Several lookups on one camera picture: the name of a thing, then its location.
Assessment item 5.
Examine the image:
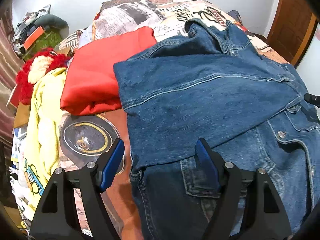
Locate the blue denim jacket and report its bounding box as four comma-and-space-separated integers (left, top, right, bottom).
114, 20, 319, 239

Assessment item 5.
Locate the newspaper print bed cover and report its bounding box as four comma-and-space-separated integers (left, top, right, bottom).
10, 0, 291, 240

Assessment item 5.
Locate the yellow cartoon garment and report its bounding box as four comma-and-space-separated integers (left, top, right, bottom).
23, 67, 67, 211

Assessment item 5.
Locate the red folded garment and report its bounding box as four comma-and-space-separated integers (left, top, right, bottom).
60, 27, 157, 115

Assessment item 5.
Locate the striped pink curtain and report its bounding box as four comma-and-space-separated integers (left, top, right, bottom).
1, 5, 23, 148

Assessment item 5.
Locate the red plush toy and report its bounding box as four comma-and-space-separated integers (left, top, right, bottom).
16, 47, 71, 105

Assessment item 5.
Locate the orange box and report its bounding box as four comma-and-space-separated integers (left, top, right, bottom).
23, 26, 44, 50

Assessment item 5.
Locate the green patterned box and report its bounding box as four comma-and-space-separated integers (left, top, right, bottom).
22, 30, 62, 61

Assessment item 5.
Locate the dark grey cushion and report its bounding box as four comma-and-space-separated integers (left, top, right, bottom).
34, 14, 69, 38

